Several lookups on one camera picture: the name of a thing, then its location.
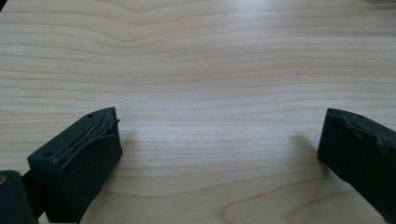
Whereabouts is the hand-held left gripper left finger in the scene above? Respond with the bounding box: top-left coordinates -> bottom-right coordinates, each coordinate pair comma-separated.
27,106 -> 123,224

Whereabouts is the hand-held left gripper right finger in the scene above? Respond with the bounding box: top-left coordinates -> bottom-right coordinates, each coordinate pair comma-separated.
317,107 -> 396,224

